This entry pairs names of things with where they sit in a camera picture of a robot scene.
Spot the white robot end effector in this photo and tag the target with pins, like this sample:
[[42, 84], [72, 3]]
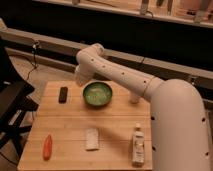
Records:
[[81, 79]]

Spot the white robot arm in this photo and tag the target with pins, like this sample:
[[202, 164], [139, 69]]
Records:
[[179, 129]]

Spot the black eraser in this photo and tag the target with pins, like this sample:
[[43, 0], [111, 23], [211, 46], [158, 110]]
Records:
[[63, 95]]

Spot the green bowl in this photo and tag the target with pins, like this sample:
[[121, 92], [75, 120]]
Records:
[[97, 94]]

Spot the white sponge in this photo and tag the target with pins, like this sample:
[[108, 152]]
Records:
[[92, 139]]

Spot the black chair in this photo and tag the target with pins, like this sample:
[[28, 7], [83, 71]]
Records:
[[14, 102]]

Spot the orange carrot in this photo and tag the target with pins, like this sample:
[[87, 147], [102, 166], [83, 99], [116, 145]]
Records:
[[47, 148]]

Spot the white dressing bottle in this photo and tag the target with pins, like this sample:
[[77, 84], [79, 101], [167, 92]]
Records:
[[138, 156]]

